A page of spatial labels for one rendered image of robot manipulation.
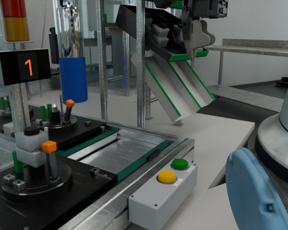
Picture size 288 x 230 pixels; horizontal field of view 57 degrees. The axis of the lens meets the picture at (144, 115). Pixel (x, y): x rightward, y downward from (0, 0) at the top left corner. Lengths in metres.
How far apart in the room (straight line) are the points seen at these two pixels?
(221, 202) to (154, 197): 0.24
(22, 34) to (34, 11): 3.79
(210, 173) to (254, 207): 0.59
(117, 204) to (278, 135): 0.36
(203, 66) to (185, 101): 4.86
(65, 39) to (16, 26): 1.01
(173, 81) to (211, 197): 0.46
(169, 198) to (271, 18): 6.82
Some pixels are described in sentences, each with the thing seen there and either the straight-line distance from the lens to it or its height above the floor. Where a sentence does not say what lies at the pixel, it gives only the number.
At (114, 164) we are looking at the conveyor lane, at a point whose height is 0.92.
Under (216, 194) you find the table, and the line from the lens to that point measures 0.78.
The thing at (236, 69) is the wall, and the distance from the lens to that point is 6.55.
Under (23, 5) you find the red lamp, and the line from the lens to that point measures 0.67.
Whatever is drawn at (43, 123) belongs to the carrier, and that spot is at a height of 1.00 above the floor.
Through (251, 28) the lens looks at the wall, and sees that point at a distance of 6.74.
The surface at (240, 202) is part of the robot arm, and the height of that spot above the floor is 1.10.
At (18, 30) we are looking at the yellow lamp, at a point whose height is 1.28.
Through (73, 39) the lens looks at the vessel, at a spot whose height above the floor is 1.23.
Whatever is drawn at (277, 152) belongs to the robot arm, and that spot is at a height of 1.18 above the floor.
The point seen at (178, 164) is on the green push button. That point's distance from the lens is 0.66.
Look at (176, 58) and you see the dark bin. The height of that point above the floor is 1.20.
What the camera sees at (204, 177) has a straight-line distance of 0.84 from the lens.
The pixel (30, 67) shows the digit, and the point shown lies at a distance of 0.67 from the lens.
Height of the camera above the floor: 1.28
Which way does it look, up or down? 17 degrees down
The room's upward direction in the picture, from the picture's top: straight up
